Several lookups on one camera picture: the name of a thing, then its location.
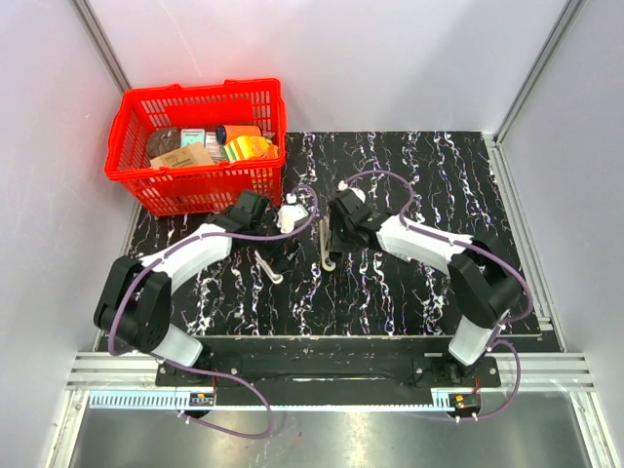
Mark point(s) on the red plastic shopping basket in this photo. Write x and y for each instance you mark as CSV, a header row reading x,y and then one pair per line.
x,y
194,190

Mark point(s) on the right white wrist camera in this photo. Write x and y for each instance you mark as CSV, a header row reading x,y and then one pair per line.
x,y
355,190

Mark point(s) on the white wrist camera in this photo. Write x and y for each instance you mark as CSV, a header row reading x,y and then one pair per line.
x,y
355,190
289,217

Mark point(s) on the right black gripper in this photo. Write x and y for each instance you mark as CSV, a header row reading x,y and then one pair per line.
x,y
335,244

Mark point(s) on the teal white box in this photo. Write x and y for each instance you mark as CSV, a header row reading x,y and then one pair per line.
x,y
192,136

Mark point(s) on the aluminium frame rail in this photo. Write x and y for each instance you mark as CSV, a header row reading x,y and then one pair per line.
x,y
534,372

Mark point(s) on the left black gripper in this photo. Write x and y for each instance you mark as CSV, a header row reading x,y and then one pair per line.
x,y
281,261

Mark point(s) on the pink white small box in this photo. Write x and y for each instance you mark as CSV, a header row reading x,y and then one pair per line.
x,y
212,146

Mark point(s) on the brown round cookie pack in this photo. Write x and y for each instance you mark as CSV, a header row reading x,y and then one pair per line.
x,y
162,141

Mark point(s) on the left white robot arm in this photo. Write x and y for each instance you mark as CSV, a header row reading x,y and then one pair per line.
x,y
135,305

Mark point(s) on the brown cardboard box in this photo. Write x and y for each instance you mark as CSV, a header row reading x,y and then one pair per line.
x,y
192,155

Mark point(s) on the yellow orange snack box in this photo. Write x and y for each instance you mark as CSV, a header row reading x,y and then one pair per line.
x,y
247,148

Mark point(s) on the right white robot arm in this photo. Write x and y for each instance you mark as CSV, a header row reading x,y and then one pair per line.
x,y
485,286

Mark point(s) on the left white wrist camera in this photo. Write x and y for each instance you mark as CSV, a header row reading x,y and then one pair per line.
x,y
289,217

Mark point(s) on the orange bottle blue cap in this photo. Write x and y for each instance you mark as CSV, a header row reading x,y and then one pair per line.
x,y
226,133

